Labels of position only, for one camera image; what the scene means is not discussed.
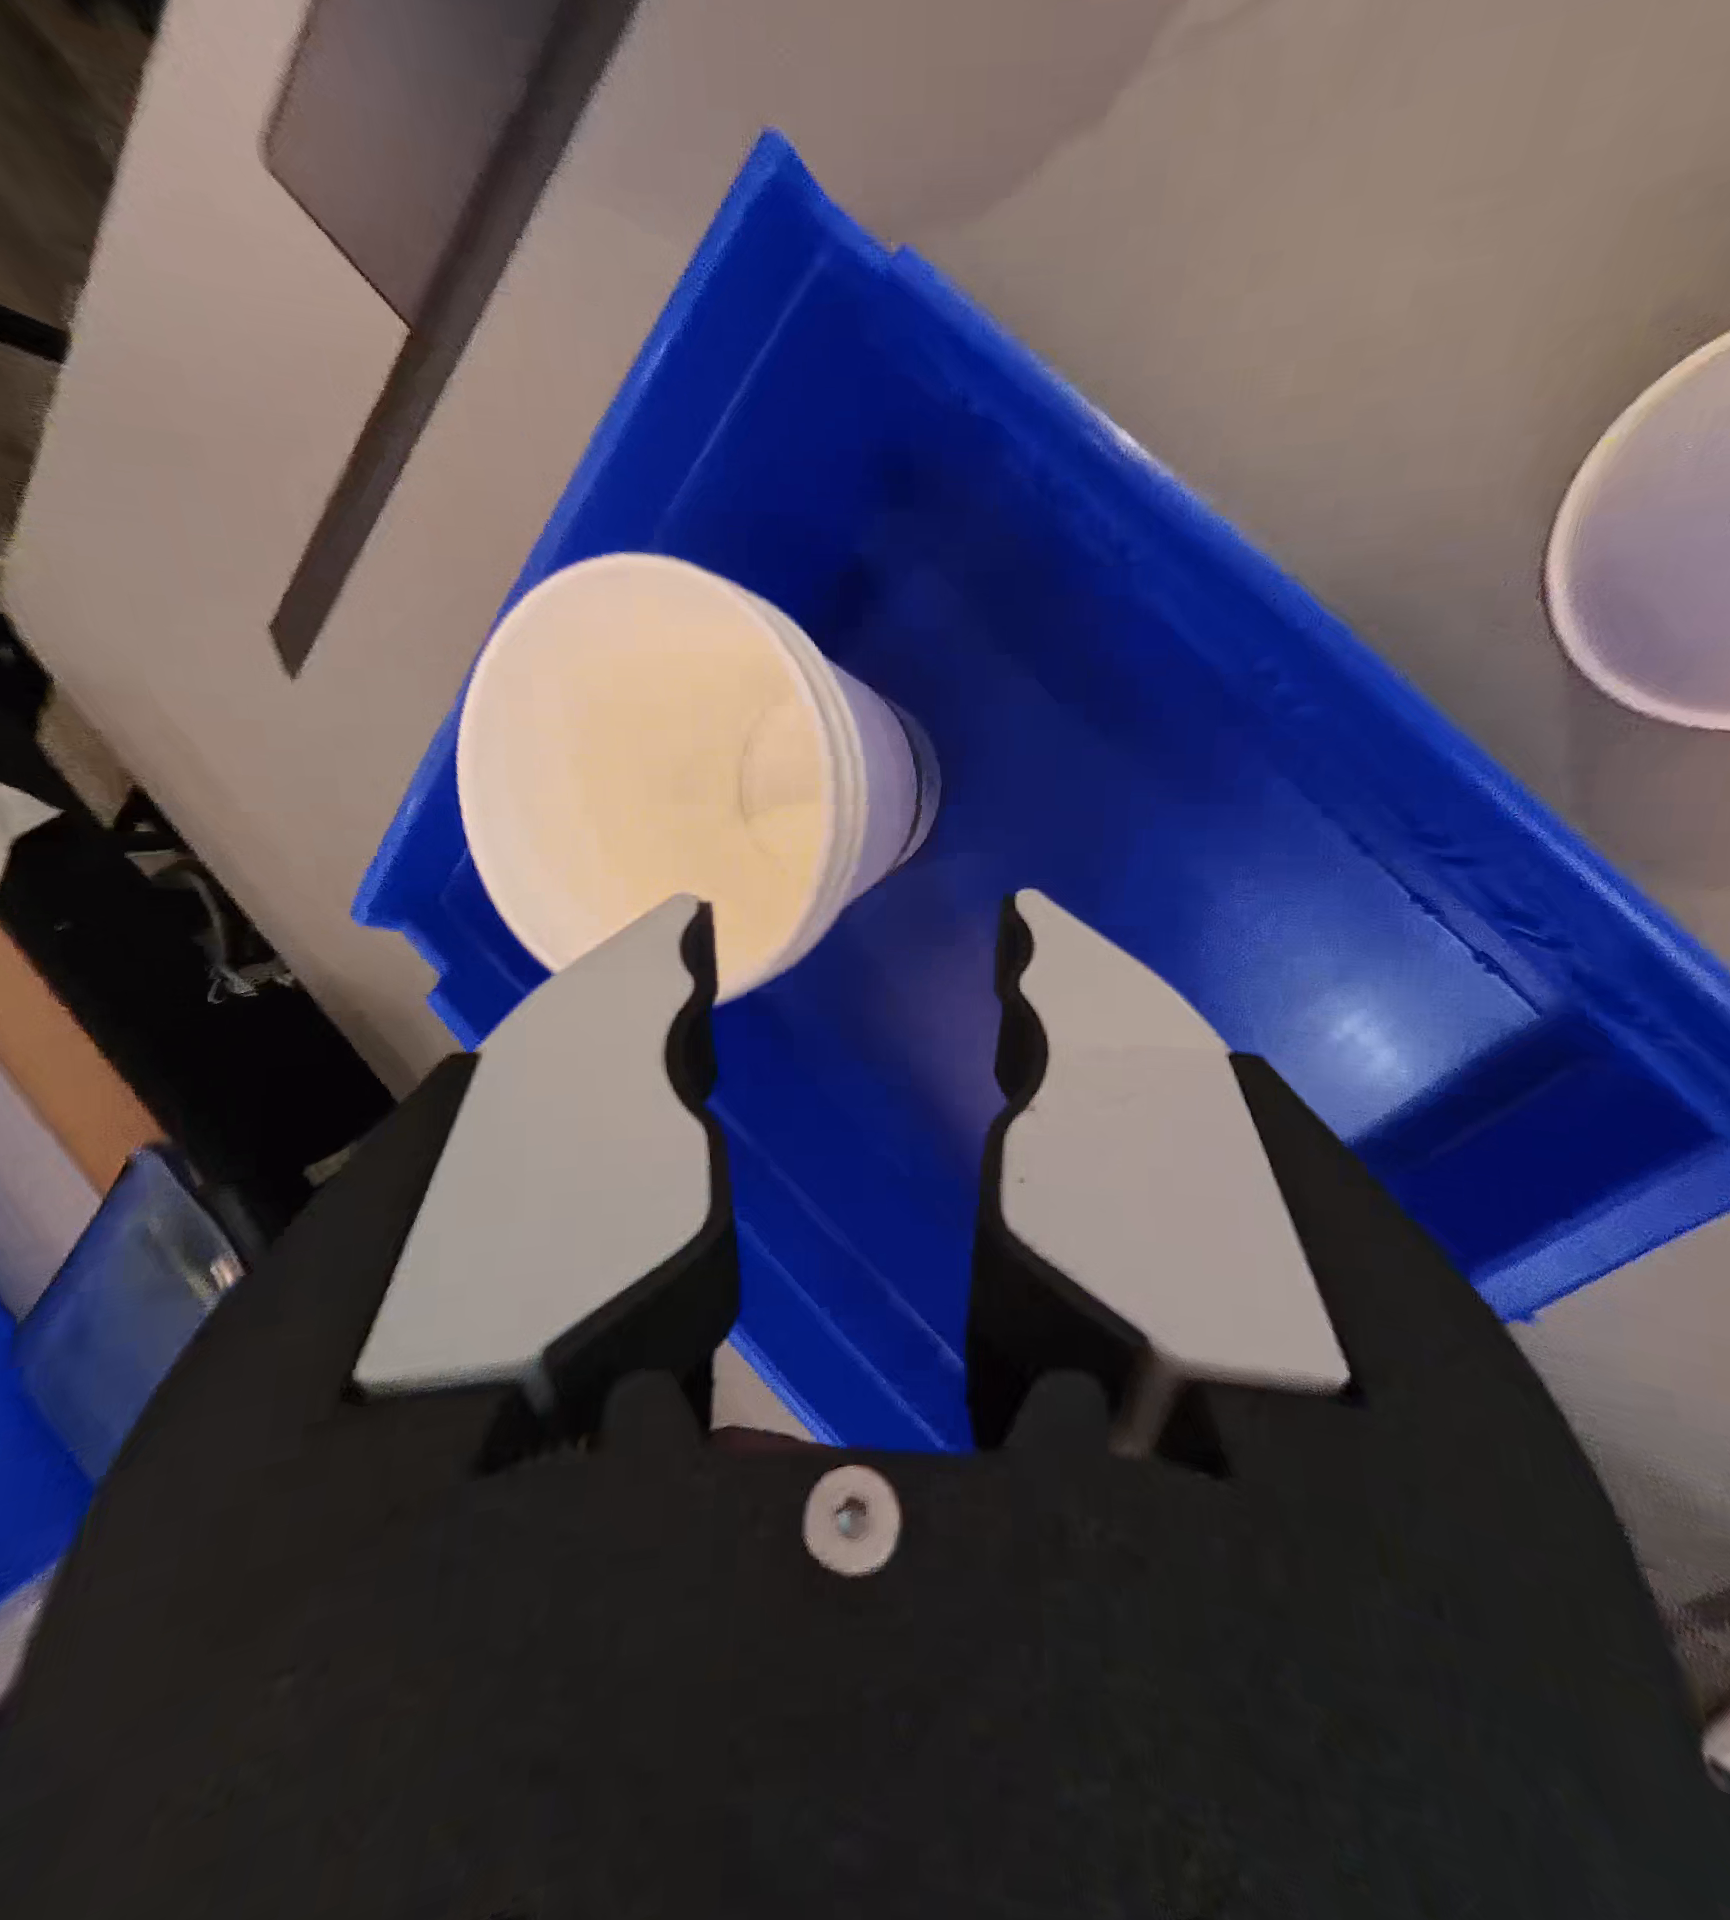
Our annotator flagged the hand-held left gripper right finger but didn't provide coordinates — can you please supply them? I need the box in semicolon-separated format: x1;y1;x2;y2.
966;889;1354;1451

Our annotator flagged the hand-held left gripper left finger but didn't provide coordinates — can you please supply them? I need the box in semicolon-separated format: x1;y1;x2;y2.
352;894;744;1431

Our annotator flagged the wooden desk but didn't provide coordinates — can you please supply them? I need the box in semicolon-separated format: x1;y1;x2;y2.
0;765;171;1322

